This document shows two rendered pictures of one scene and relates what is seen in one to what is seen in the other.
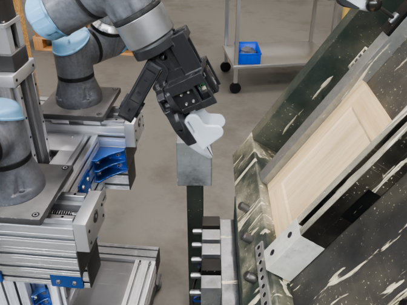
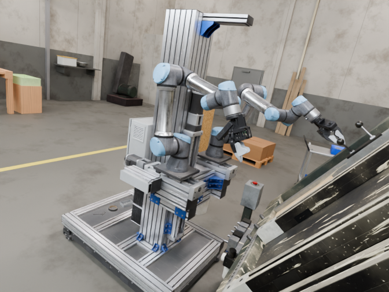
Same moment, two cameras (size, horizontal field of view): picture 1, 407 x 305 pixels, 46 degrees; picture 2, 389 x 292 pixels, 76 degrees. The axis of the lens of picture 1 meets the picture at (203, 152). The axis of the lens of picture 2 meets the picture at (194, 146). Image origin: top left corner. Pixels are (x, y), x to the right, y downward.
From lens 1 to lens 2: 0.50 m
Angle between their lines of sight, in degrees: 28
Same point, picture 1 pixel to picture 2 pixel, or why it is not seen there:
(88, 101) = (216, 155)
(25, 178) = (182, 164)
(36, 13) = (203, 100)
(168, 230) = not seen: hidden behind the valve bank
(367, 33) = not seen: hidden behind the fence
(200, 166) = (252, 199)
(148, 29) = (231, 109)
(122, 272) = (204, 241)
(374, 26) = not seen: hidden behind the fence
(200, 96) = (242, 136)
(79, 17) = (213, 103)
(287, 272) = (264, 238)
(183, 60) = (239, 123)
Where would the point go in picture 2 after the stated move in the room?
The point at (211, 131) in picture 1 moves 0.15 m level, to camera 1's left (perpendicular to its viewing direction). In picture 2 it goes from (242, 150) to (212, 141)
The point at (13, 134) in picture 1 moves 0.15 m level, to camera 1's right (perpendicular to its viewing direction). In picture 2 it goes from (184, 146) to (205, 153)
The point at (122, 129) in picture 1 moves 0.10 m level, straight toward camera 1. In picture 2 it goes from (225, 170) to (223, 175)
